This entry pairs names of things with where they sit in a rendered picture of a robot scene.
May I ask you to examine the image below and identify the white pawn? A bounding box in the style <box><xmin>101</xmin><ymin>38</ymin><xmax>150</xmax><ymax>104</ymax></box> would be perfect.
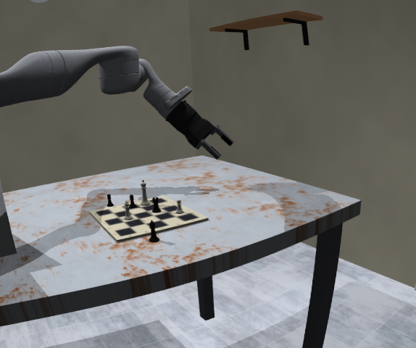
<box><xmin>176</xmin><ymin>199</ymin><xmax>184</xmax><ymax>214</ymax></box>

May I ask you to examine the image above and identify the black pawn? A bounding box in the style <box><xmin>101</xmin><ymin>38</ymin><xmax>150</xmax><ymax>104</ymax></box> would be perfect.
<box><xmin>130</xmin><ymin>194</ymin><xmax>136</xmax><ymax>208</ymax></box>
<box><xmin>107</xmin><ymin>194</ymin><xmax>114</xmax><ymax>207</ymax></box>

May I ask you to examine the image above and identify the chessboard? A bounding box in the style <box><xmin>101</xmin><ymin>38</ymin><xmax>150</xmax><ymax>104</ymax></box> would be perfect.
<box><xmin>90</xmin><ymin>196</ymin><xmax>208</xmax><ymax>243</ymax></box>

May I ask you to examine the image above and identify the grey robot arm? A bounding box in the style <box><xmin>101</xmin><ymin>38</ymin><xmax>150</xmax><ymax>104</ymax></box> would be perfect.
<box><xmin>0</xmin><ymin>46</ymin><xmax>171</xmax><ymax>108</ymax></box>

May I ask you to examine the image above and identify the white chess king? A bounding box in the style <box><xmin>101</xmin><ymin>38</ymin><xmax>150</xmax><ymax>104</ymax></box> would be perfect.
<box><xmin>141</xmin><ymin>180</ymin><xmax>150</xmax><ymax>206</ymax></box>

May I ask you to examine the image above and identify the black rook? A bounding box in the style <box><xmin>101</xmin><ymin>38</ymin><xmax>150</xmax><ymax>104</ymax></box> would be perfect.
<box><xmin>152</xmin><ymin>197</ymin><xmax>161</xmax><ymax>213</ymax></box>

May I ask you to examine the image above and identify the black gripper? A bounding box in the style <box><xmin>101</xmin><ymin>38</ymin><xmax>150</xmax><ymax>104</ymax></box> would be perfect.
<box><xmin>155</xmin><ymin>86</ymin><xmax>234</xmax><ymax>160</ymax></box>

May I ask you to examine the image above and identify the white bishop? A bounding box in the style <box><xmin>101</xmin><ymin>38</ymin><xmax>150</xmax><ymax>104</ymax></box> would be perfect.
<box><xmin>124</xmin><ymin>201</ymin><xmax>133</xmax><ymax>220</ymax></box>

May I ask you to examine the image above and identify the black bishop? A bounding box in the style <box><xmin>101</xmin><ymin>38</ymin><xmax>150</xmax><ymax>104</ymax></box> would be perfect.
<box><xmin>149</xmin><ymin>220</ymin><xmax>159</xmax><ymax>242</ymax></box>

